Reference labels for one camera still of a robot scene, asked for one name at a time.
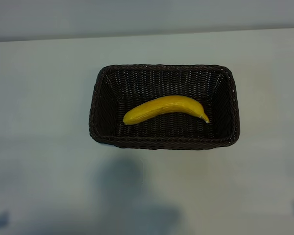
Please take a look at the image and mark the dark brown wicker basket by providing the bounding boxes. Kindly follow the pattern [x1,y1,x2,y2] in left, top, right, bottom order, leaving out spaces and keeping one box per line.
[89,63,241,150]

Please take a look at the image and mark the yellow banana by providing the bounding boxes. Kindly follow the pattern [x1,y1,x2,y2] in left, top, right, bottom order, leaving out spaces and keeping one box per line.
[122,94,210,125]

